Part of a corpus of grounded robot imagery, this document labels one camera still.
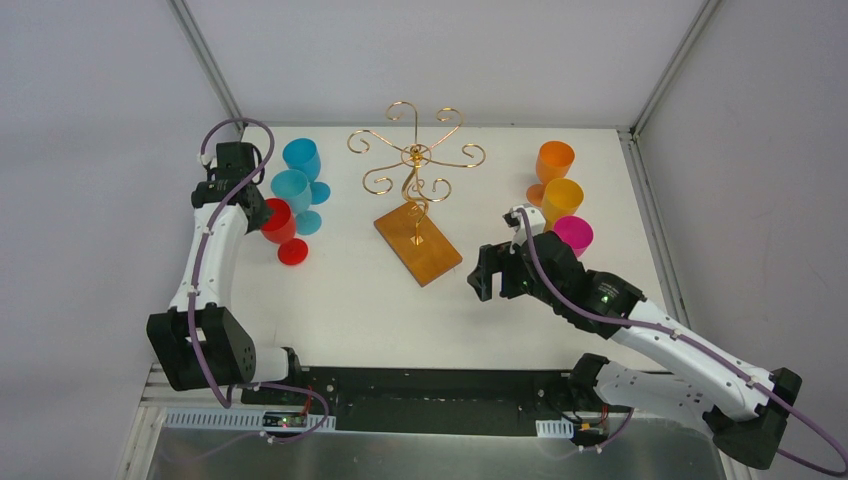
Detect magenta wine glass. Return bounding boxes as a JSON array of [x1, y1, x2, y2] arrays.
[[553, 215, 594, 258]]

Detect red wine glass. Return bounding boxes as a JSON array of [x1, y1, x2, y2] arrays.
[[260, 198, 309, 266]]

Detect teal wine glass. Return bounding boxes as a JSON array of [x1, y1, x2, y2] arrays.
[[271, 169, 322, 236]]

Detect yellow wine glass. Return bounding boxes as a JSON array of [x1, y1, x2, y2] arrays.
[[541, 178, 585, 231]]

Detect blue wine glass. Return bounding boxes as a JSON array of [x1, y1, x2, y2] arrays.
[[282, 138, 331, 205]]

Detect orange wine glass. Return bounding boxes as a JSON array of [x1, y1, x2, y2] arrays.
[[526, 140, 576, 206]]

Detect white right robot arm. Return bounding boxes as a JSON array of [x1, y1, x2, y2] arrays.
[[467, 233, 802, 470]]

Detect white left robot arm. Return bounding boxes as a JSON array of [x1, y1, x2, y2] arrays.
[[146, 142, 305, 405]]

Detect wooden rack base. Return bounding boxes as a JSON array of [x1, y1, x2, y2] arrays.
[[374, 202, 463, 287]]

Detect right controller board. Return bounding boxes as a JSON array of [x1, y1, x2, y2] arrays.
[[572, 424, 609, 447]]

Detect controller board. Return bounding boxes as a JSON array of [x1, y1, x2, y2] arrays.
[[262, 411, 308, 430], [572, 424, 609, 447]]

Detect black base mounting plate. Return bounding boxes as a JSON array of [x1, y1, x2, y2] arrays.
[[240, 366, 637, 439]]

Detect left controller board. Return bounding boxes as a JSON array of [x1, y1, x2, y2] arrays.
[[262, 411, 308, 430]]

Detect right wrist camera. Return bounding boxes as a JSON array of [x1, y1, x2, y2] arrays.
[[503, 203, 547, 253]]

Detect gold wire rack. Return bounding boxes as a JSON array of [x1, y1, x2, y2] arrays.
[[346, 101, 487, 216]]

